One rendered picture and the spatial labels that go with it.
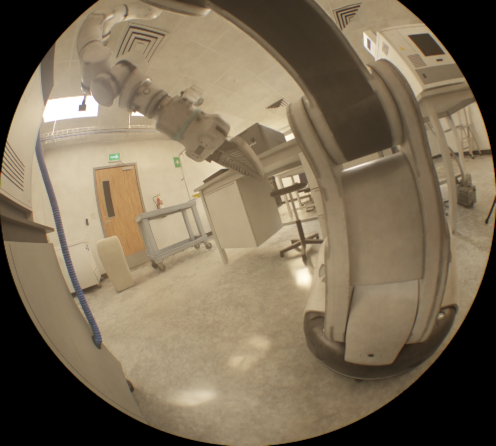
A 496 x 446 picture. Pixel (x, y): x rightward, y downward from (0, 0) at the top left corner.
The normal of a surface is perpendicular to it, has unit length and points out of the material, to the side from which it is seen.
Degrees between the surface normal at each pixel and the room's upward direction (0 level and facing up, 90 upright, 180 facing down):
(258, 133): 90
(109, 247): 84
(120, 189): 90
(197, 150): 141
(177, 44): 180
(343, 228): 75
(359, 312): 51
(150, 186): 90
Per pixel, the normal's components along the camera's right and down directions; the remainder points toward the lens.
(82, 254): 0.75, -0.24
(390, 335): -0.68, 0.04
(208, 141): -0.18, 0.87
